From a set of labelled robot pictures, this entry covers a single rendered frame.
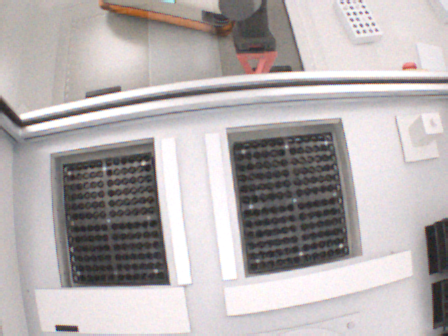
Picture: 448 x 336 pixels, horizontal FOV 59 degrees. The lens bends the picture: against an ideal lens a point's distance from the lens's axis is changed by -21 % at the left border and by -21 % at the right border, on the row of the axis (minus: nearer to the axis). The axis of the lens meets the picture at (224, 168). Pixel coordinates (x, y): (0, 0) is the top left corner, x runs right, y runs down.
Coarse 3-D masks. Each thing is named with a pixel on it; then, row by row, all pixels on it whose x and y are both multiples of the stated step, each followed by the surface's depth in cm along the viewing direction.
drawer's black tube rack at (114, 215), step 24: (72, 168) 85; (120, 168) 82; (144, 168) 82; (72, 192) 80; (96, 192) 81; (120, 192) 84; (144, 192) 81; (72, 216) 79; (96, 216) 82; (120, 216) 82; (144, 216) 80; (72, 240) 81; (96, 240) 78; (120, 240) 78; (144, 240) 79; (72, 264) 77; (96, 264) 77; (120, 264) 77; (144, 264) 80
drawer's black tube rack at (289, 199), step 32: (256, 160) 82; (288, 160) 82; (320, 160) 83; (256, 192) 81; (288, 192) 84; (320, 192) 81; (256, 224) 83; (288, 224) 79; (320, 224) 82; (256, 256) 78; (288, 256) 78; (320, 256) 81
